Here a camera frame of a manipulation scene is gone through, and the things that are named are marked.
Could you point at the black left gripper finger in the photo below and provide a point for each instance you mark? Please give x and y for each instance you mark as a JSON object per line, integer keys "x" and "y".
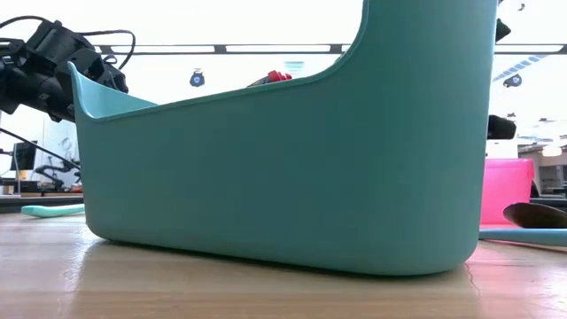
{"x": 116, "y": 80}

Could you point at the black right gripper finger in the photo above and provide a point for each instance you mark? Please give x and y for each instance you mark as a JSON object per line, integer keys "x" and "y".
{"x": 502, "y": 127}

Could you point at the pink plastic tray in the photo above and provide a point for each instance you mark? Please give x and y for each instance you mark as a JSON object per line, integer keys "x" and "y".
{"x": 505, "y": 195}

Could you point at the dark brown spoon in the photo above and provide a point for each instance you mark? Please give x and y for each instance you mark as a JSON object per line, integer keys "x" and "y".
{"x": 536, "y": 215}

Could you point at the teal green plastic bin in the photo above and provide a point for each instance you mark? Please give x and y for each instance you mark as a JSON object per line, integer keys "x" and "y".
{"x": 288, "y": 177}

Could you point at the black monitor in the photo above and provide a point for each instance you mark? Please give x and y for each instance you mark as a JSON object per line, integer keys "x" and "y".
{"x": 24, "y": 156}

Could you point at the black background equipment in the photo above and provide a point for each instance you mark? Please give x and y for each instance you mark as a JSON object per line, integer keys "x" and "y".
{"x": 57, "y": 170}

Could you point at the black hanging camera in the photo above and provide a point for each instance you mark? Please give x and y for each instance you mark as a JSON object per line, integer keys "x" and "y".
{"x": 197, "y": 79}
{"x": 514, "y": 80}

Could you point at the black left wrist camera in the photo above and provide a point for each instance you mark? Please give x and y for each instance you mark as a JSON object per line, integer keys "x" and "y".
{"x": 55, "y": 40}

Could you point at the black overhead rail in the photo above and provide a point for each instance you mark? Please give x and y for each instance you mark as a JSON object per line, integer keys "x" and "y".
{"x": 219, "y": 49}

